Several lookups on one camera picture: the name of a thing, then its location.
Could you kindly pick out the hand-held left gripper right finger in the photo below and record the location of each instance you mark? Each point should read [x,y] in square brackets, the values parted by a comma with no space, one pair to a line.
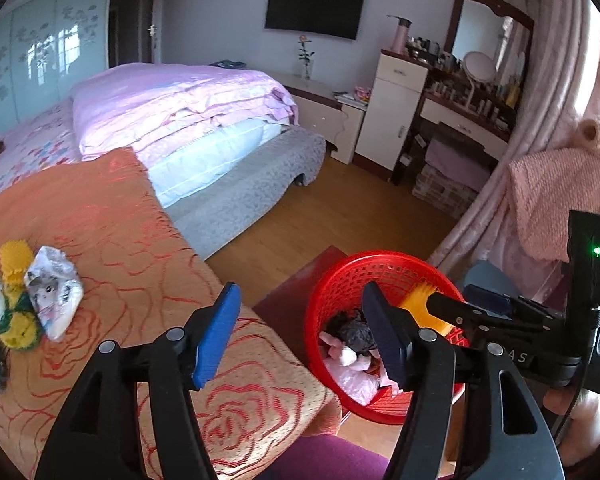
[387,340]

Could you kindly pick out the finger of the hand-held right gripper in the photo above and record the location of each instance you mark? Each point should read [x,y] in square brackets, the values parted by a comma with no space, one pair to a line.
[487,297]
[460,312]

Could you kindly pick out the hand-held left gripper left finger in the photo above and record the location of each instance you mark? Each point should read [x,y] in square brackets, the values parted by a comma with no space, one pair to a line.
[215,340]

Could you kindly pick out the large black plastic bag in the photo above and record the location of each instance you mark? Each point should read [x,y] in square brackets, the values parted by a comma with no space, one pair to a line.
[357,337]

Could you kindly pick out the clear plastic bag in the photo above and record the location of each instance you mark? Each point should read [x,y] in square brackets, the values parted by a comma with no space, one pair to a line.
[360,385]

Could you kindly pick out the red plastic mesh basket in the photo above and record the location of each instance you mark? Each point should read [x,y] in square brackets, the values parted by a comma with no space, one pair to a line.
[337,292]

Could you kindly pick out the white printed plastic bag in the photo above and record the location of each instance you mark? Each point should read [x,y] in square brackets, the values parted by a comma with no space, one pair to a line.
[55,295]

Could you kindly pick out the person's right hand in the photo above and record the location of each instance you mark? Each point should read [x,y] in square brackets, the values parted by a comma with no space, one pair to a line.
[587,425]

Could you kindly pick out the blue plastic stool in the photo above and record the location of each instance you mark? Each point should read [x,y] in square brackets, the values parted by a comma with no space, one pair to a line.
[485,272]

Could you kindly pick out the dark red wooden stool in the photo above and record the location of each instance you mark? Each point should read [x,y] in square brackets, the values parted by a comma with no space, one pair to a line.
[290,290]

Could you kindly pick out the orange rose pattern blanket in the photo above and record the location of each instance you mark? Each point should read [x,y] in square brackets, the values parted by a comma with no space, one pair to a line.
[130,260]

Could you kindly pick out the pink knitted garment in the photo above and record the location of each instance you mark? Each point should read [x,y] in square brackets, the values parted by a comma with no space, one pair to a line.
[555,195]

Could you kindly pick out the storage box with purple cloth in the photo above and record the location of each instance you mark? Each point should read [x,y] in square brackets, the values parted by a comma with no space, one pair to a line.
[450,175]

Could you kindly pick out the light blue quilt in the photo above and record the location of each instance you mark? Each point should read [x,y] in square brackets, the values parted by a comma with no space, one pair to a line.
[205,160]

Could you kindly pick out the dressing table with mirror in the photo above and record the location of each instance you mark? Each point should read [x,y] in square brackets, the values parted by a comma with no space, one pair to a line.
[502,97]

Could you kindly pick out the tall white cabinet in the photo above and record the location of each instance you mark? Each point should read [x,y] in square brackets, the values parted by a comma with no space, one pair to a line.
[387,115]

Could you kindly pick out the low cream cabinet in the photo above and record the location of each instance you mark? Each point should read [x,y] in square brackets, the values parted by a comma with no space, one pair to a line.
[325,117]

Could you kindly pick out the round makeup mirror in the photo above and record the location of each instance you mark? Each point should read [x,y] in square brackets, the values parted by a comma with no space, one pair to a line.
[478,66]

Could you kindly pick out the small pink toy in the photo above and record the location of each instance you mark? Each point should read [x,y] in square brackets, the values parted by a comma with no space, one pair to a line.
[364,92]

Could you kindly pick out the stack of papers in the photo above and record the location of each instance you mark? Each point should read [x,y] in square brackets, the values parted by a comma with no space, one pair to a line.
[350,99]

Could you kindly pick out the pink satin duvet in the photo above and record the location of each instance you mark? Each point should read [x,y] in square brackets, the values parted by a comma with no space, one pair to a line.
[170,100]

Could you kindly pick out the pink curtain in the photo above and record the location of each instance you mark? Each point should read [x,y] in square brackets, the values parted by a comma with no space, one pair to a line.
[555,60]

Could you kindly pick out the pink thermos flask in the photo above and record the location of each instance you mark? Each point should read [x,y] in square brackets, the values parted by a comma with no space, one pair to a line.
[400,35]

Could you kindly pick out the pink rose in vase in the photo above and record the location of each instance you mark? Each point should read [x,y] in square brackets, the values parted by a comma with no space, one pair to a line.
[306,55]

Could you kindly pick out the glass floral sliding wardrobe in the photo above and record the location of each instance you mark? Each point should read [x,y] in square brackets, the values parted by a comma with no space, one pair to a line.
[40,50]

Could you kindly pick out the white bedroom door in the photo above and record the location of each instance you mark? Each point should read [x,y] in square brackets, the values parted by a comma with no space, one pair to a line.
[156,0]

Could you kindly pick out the grey upholstered bed frame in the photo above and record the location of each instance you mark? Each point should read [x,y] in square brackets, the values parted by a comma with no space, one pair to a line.
[260,180]

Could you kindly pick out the wall mounted black television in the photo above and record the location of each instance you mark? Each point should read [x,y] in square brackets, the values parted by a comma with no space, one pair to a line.
[315,7]

